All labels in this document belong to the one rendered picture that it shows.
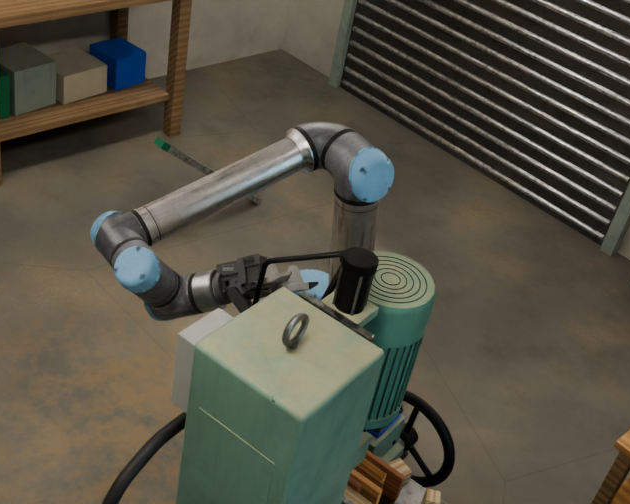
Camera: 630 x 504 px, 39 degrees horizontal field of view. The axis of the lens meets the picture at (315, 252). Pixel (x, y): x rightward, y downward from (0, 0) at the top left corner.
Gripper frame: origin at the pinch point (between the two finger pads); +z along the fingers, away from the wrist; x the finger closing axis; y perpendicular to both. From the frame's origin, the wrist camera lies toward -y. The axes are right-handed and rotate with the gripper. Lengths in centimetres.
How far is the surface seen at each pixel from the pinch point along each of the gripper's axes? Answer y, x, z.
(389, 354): -19.6, -15.6, 20.2
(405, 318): -14.3, -20.2, 25.4
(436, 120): 149, 320, -30
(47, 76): 159, 159, -182
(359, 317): -14.3, -29.9, 20.2
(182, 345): -15.9, -43.8, -5.8
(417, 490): -46, 31, 9
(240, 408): -27, -46, 5
